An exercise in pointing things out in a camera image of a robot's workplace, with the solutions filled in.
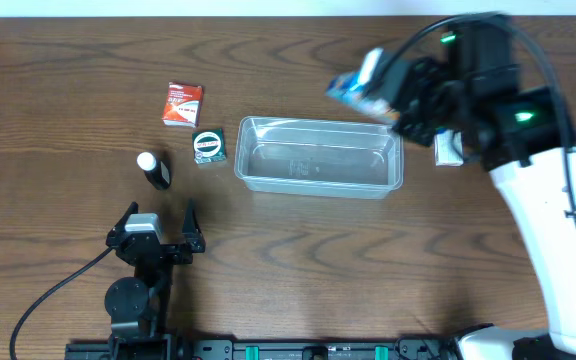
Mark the green Zam-Buk box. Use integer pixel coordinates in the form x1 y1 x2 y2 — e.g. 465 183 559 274
192 128 227 165

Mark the red white medicine box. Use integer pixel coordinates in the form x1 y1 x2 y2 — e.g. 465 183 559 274
162 82 204 128

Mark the black bottle white cap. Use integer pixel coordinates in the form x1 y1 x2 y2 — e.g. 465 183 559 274
136 152 171 190

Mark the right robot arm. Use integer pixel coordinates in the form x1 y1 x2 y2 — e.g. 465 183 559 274
362 13 576 359

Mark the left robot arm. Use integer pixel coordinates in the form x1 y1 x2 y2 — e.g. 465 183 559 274
104 200 206 360

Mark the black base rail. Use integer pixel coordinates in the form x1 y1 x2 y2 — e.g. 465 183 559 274
64 338 461 360

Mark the blue fever patch box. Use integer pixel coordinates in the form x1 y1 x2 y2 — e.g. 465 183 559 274
326 72 400 126

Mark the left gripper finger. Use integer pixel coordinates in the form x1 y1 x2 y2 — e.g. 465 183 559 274
112 202 139 235
182 199 202 243

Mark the clear plastic container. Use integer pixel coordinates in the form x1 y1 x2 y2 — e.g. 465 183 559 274
234 116 404 199

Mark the white green medicine box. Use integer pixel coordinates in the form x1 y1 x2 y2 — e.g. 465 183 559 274
434 130 464 167

